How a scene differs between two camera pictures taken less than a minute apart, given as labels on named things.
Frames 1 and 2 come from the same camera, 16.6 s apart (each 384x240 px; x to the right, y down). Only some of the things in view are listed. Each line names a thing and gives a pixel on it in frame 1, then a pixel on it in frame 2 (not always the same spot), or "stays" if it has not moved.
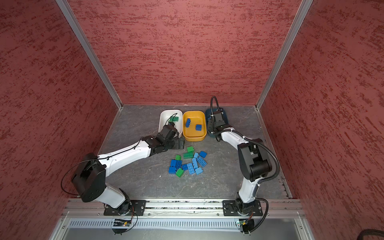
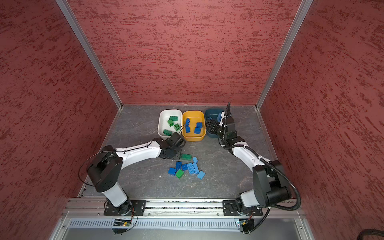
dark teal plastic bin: x=208 y=113 stays
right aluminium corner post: x=304 y=7 stays
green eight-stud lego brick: x=188 y=155 stays
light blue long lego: x=202 y=162 -> x=193 y=168
